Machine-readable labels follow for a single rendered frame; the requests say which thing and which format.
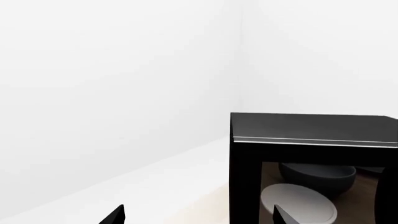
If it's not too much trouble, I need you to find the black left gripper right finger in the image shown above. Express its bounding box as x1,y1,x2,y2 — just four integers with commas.
273,203,300,224

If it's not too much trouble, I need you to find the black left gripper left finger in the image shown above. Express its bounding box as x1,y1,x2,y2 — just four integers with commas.
98,203,126,224

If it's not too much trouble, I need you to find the black microwave oven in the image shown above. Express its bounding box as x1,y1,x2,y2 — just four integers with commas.
229,112,398,224

